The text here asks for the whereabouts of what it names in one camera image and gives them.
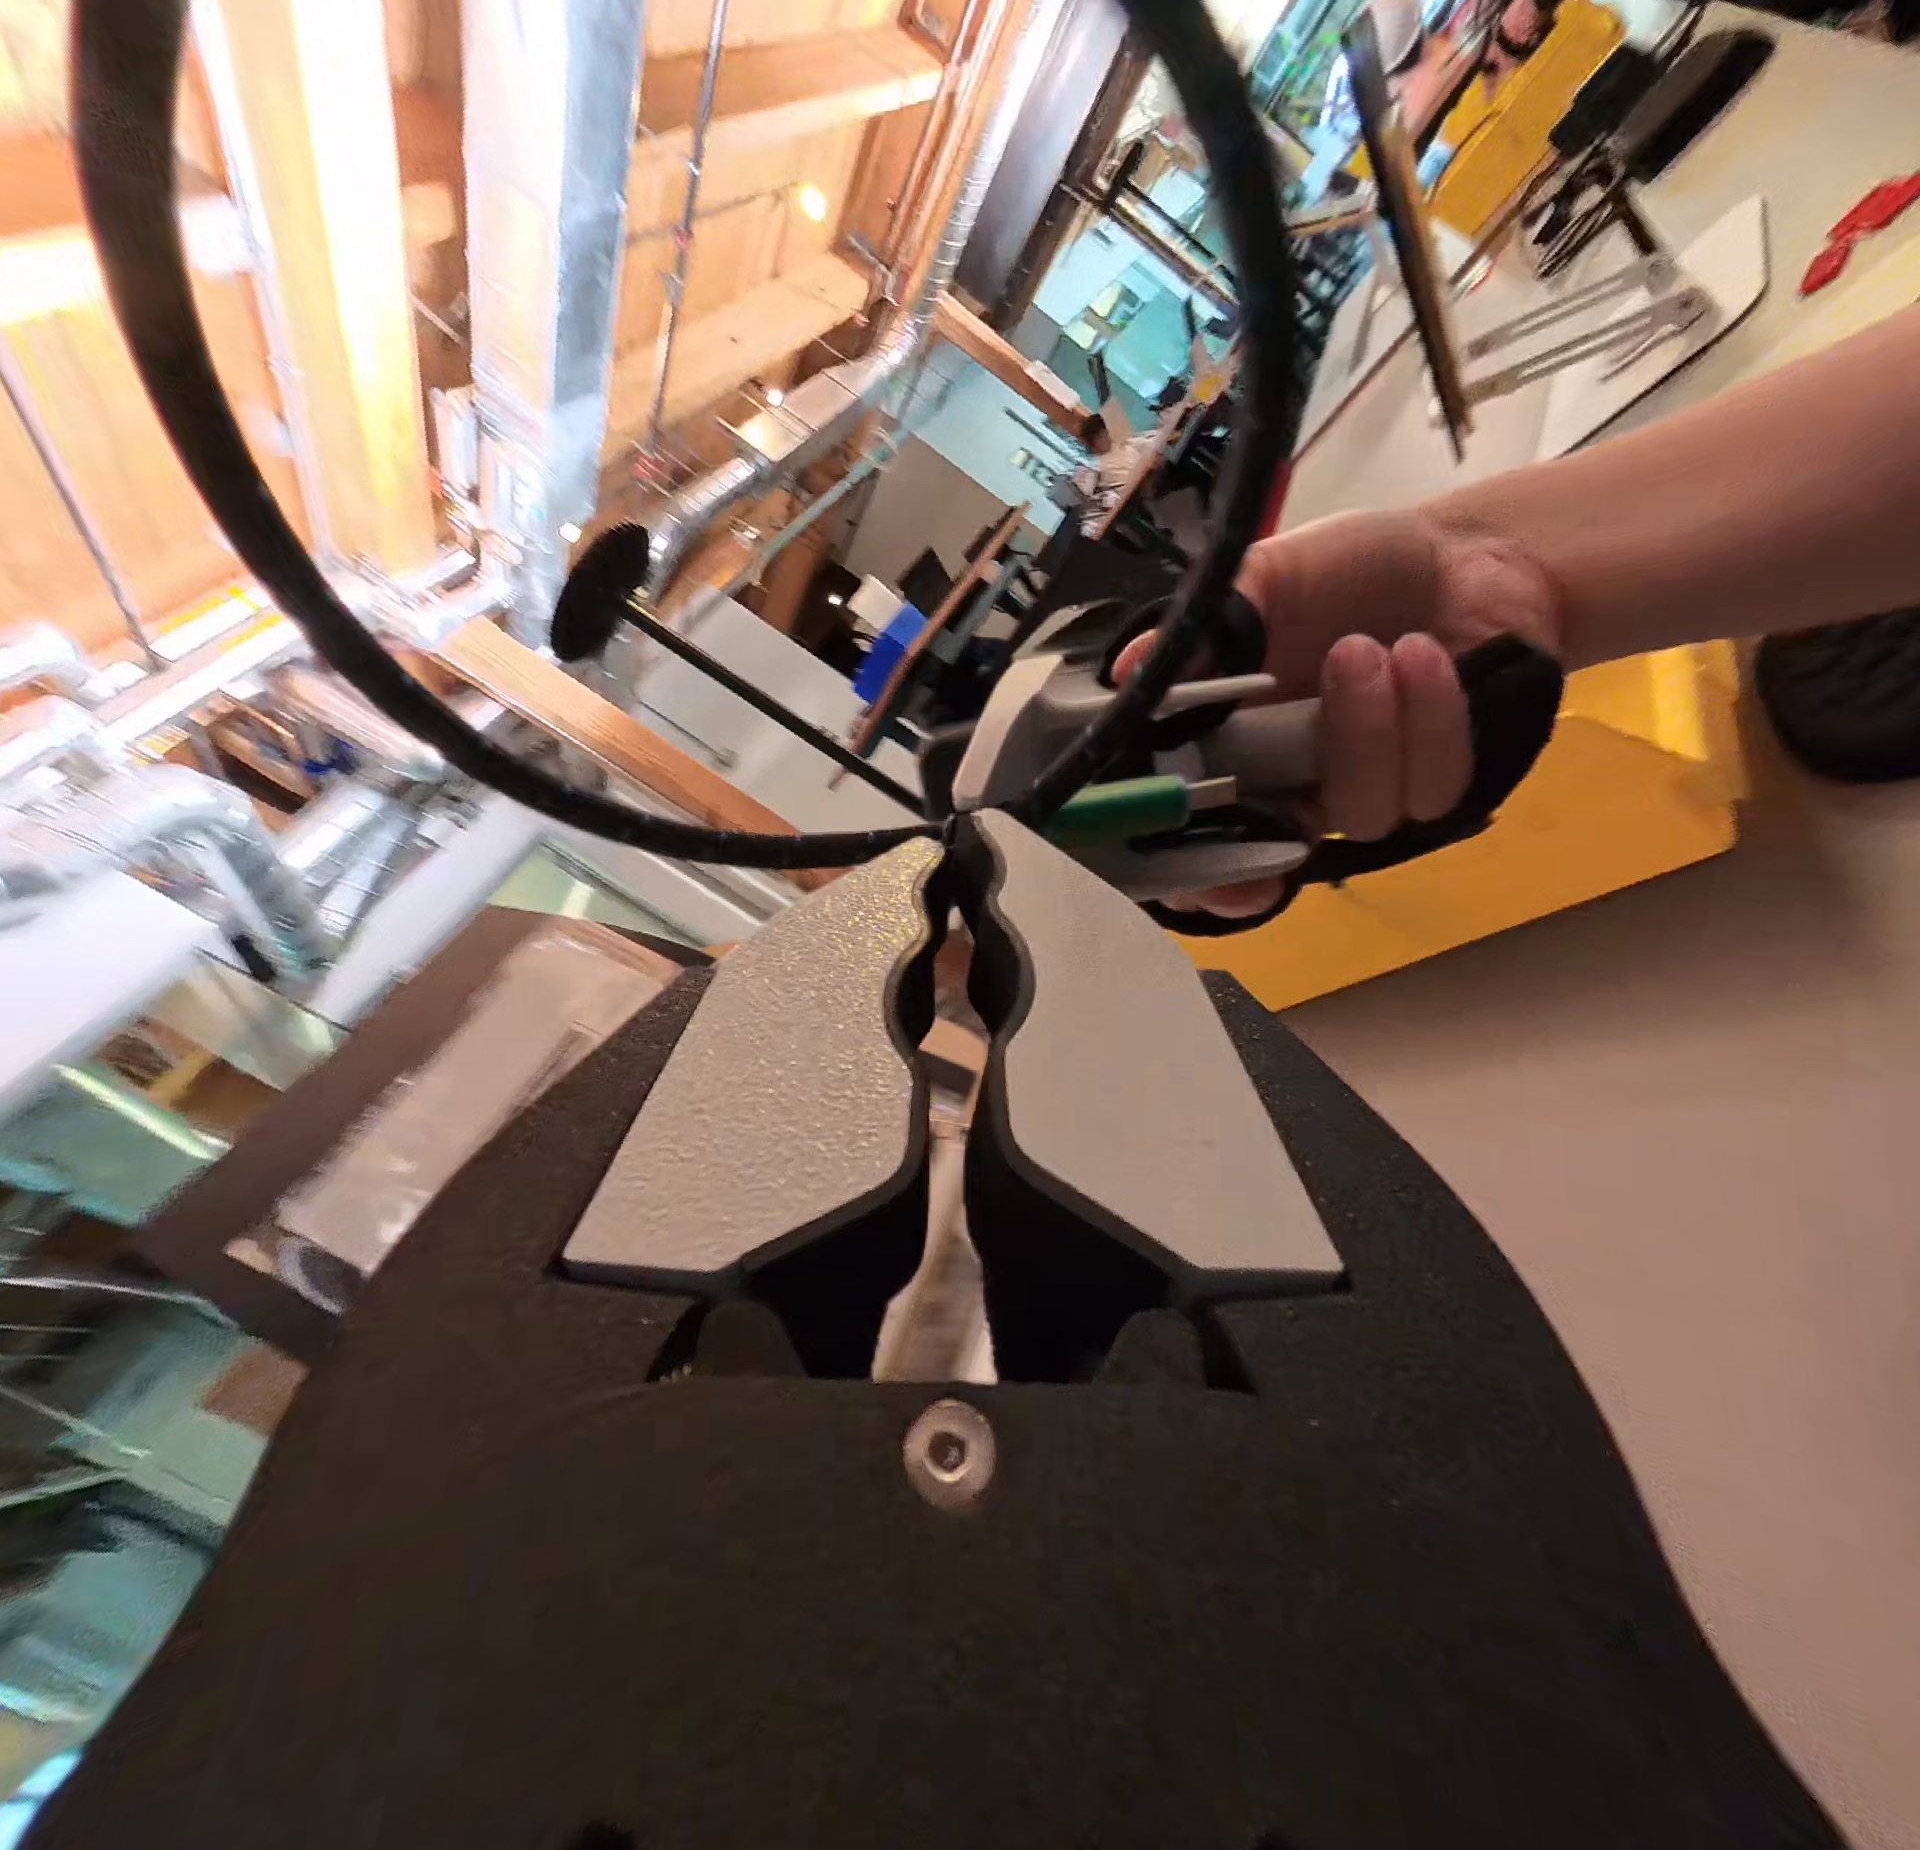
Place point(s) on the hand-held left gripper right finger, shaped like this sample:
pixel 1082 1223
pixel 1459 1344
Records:
pixel 1137 1115

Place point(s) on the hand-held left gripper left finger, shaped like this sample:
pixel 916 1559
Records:
pixel 764 1115

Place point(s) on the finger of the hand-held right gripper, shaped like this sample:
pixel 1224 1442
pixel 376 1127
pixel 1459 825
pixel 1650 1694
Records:
pixel 1015 726
pixel 1217 866

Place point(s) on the person's right forearm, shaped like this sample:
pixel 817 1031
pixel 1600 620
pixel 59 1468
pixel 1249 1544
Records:
pixel 1724 516

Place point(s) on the person's right hand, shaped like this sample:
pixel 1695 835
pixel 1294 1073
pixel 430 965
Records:
pixel 1380 589

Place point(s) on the blue box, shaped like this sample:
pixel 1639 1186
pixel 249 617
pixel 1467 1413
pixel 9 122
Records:
pixel 900 642

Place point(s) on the yellow plastic bin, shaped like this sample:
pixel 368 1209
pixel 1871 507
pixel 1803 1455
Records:
pixel 1516 125
pixel 1576 831

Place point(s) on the black rod with round disc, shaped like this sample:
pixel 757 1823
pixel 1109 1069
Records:
pixel 600 589

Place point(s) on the wooden-edged sign board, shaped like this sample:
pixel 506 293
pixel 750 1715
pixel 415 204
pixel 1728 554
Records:
pixel 1411 232

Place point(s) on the black textured object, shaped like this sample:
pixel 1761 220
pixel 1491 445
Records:
pixel 1845 697

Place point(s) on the red flat object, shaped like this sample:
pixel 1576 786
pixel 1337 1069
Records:
pixel 1867 237

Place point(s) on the flexible silver duct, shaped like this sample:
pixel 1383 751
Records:
pixel 900 350

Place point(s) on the grey metal bracket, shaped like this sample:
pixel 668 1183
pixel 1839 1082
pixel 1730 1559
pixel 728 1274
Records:
pixel 1576 328

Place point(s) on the silver ventilation duct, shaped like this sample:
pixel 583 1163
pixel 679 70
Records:
pixel 545 232

